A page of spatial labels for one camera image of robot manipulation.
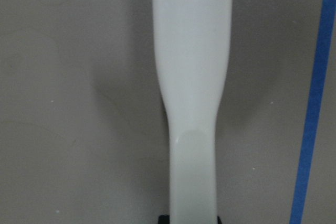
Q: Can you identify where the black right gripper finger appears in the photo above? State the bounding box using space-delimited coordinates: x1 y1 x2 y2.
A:
157 215 224 224

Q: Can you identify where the beige hand brush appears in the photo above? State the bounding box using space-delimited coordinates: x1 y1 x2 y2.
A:
153 0 233 223

